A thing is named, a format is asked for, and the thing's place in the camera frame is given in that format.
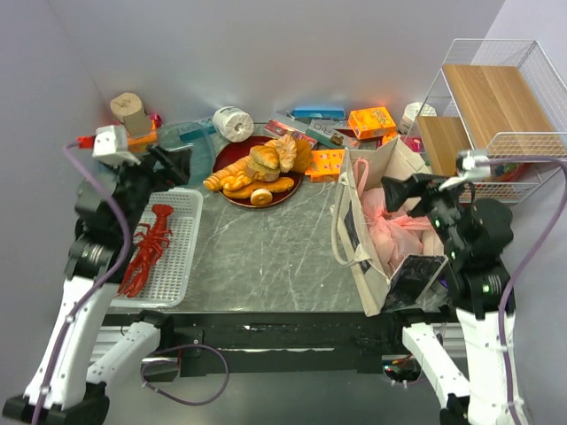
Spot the pink plastic grocery bag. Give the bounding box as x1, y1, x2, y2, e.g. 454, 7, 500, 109
353, 158, 444, 275

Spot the white paper cup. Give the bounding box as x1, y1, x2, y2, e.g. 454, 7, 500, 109
397, 102, 437, 134

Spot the red toy lobster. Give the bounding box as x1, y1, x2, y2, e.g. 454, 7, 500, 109
118, 204, 175, 298

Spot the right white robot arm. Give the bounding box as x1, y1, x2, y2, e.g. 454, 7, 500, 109
382, 174, 528, 424

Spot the orange snack box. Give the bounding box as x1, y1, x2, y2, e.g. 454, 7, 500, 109
347, 106, 397, 141

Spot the red candy bag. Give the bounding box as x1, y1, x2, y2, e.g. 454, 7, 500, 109
487, 163, 529, 182

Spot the orange box under roll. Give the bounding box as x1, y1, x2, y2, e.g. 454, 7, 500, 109
128, 120, 158, 154

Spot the white perforated plastic basket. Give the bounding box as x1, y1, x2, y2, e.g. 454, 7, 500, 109
111, 188, 203, 310

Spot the small orange box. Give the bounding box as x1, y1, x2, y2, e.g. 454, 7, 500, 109
305, 150, 345, 182

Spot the teal plastic tray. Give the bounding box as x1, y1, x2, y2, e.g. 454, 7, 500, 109
157, 122, 216, 188

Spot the brown toilet paper roll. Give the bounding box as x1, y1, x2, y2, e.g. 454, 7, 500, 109
110, 92, 151, 136

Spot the sesame bread bun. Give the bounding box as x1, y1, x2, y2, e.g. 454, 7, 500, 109
276, 135, 297, 173

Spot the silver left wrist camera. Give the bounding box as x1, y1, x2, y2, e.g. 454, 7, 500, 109
92, 125, 141, 167

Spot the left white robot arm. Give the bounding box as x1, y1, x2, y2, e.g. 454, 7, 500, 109
2, 143, 191, 424

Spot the white toilet paper roll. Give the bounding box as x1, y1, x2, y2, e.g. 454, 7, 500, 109
212, 106, 254, 143

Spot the sliced brown bread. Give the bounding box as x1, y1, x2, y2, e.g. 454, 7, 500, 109
245, 159, 280, 182

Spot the small white glazed bun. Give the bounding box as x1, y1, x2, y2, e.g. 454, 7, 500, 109
250, 189, 273, 206

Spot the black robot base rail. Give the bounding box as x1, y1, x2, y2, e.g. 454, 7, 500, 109
132, 310, 444, 377

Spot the croissant bread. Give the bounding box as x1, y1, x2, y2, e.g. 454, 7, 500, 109
249, 145, 279, 170

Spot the beige canvas tote bag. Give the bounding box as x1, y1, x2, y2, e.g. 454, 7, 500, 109
331, 138, 447, 316

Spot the red toothpaste box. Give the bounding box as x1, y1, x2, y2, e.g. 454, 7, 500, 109
264, 120, 318, 147

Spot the blue flat box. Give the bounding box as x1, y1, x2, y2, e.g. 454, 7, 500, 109
291, 106, 346, 120

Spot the white RIO box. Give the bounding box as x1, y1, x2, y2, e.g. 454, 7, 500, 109
306, 120, 356, 149

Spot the white wire shelf rack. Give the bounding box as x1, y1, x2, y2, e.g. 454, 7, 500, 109
408, 38, 566, 204

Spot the twisted orange bread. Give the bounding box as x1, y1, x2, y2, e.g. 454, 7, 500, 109
203, 156, 251, 191

